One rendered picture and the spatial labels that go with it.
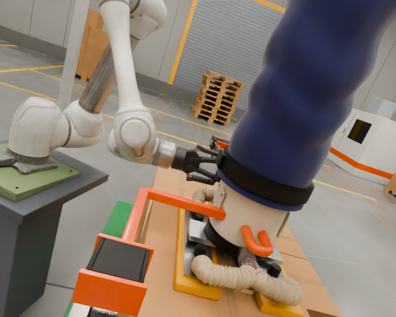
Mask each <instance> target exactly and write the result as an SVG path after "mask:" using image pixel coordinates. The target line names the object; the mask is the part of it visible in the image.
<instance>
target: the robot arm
mask: <svg viewBox="0 0 396 317"><path fill-rule="evenodd" d="M97 4H98V6H99V11H100V14H101V16H102V20H103V22H104V25H105V27H106V30H107V33H108V37H109V42H108V44H107V46H106V48H105V50H104V52H103V54H102V56H101V58H100V60H99V62H98V64H97V66H96V68H95V70H94V72H93V74H92V76H91V78H90V80H89V82H88V84H87V86H86V88H85V89H84V91H83V93H82V95H81V97H80V99H79V100H77V101H74V102H72V103H71V104H70V105H69V106H68V107H67V108H66V109H65V110H63V112H61V110H60V108H59V107H58V106H57V104H55V103H54V102H53V101H51V100H49V99H46V98H43V97H30V98H28V99H26V100H24V101H23V102H22V104H21V105H20V106H19V108H18V109H17V111H16V113H15V115H14V118H13V121H12V124H11V129H10V132H9V140H8V146H7V149H6V151H1V152H0V166H10V167H12V168H14V169H15V170H17V171H18V172H19V173H20V174H23V175H28V174H30V173H32V172H38V171H41V170H47V169H56V168H58V163H56V162H54V161H52V160H50V159H49V156H50V151H51V150H54V149H56V148H59V147H63V148H84V147H90V146H93V145H95V144H97V143H99V142H100V141H101V140H102V138H103V136H104V133H105V127H104V123H103V119H104V118H103V115H102V111H101V110H102V108H103V106H104V105H105V103H106V101H107V99H108V97H109V95H110V93H111V92H112V90H113V88H114V86H115V85H116V83H117V84H118V94H119V109H118V111H117V112H116V114H114V116H113V118H114V128H113V129H112V130H111V132H110V134H109V136H108V139H107V149H108V150H109V151H110V152H111V153H113V154H114V155H116V156H117V157H119V158H122V159H125V160H128V161H130V162H135V163H138V164H150V165H152V164H153V165H154V166H157V167H162V168H164V169H168V168H169V167H170V166H171V168H173V169H177V170H181V171H183V172H185V173H186V181H195V182H200V183H203V184H208V185H211V186H213V185H214V184H215V183H216V182H217V179H216V175H214V174H212V173H210V172H208V171H206V170H204V169H202V168H201V167H199V165H200V163H212V164H216V158H212V157H203V156H199V155H198V153H197V152H200V151H202V152H204V153H207V154H209V155H213V156H215V157H217V155H218V153H219V152H217V151H215V150H211V149H209V148H206V147H203V146H202V145H201V144H200V143H198V144H197V146H196V147H195V149H192V150H188V149H186V148H182V147H177V148H175V143H172V142H168V141H166V140H163V139H159V138H157V133H156V126H155V124H154V121H153V118H152V115H151V111H150V110H148V109H146V108H145V107H144V106H143V104H142V102H141V99H140V95H139V92H138V86H137V83H136V76H135V69H134V64H133V57H132V53H133V52H134V50H135V48H136V46H137V44H138V42H139V40H143V39H145V38H146V37H147V36H148V35H149V34H150V33H151V32H153V31H157V30H159V29H160V28H162V27H163V25H164V24H165V22H166V20H167V9H166V7H165V4H164V3H163V1H162V0H97ZM158 143H159V144H158ZM157 147H158V148H157ZM154 158H155V159H154ZM191 172H197V173H199V174H202V175H204V176H206V177H208V178H209V179H208V178H204V177H199V176H196V175H192V174H190V173H191Z"/></svg>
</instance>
